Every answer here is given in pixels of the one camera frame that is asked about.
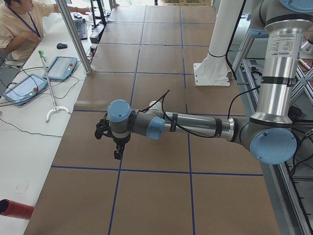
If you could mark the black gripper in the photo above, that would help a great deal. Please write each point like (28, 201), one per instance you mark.
(121, 141)

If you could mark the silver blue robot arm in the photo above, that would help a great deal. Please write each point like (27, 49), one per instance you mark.
(267, 133)

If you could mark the far blue teach pendant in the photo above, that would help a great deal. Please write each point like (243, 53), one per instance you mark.
(61, 68)

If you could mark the blue teach pendant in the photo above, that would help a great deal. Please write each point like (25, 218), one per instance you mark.
(25, 90)
(61, 68)

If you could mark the near blue teach pendant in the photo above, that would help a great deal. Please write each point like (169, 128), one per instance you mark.
(25, 90)

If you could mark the black computer mouse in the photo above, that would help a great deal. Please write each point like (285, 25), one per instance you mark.
(61, 46)

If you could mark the red cylinder bottle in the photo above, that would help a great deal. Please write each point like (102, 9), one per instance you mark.
(15, 209)

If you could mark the silver reacher grabber stick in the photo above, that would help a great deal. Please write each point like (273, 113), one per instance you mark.
(55, 108)

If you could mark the black keyboard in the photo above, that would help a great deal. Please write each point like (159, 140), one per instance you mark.
(81, 28)

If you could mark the person in beige shirt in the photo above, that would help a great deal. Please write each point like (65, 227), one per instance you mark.
(21, 26)

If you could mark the white pedestal column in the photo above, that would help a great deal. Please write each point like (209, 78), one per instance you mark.
(212, 71)

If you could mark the aluminium frame post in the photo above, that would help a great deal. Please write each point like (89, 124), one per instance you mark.
(66, 15)

